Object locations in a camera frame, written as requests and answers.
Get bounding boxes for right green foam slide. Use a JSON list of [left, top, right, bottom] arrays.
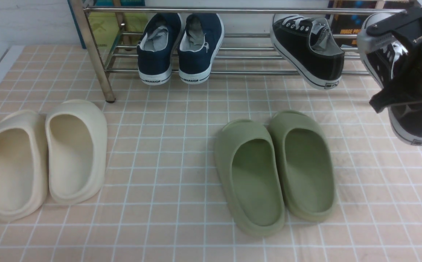
[[268, 110, 336, 222]]

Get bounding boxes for right cream foam slide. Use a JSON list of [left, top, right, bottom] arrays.
[[46, 99, 107, 205]]

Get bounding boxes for right navy canvas sneaker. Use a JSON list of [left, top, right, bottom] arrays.
[[178, 13, 225, 84]]

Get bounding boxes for left cream foam slide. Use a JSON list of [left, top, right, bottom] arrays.
[[0, 110, 49, 222]]

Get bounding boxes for navy canvas sneaker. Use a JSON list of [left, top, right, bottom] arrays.
[[136, 13, 184, 85], [178, 13, 225, 84]]

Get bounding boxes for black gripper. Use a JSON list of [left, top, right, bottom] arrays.
[[369, 40, 422, 113]]

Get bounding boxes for left green foam slide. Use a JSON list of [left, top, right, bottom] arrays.
[[214, 119, 285, 237]]

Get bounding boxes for silver metal shoe rack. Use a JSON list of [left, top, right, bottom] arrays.
[[69, 0, 422, 103]]

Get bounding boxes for yellow green box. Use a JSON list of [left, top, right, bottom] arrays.
[[67, 0, 148, 49]]

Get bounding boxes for green foam slide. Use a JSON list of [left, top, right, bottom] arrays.
[[268, 110, 336, 222], [214, 119, 285, 237]]

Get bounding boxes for left navy canvas sneaker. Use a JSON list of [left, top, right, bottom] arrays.
[[136, 13, 184, 85]]

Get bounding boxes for black book orange lettering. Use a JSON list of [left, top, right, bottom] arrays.
[[326, 0, 377, 47]]

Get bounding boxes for black canvas sneaker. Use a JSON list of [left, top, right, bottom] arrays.
[[270, 14, 345, 90], [357, 13, 422, 146]]

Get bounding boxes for cream foam slide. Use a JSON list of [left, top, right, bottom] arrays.
[[46, 99, 107, 205], [0, 110, 49, 222]]

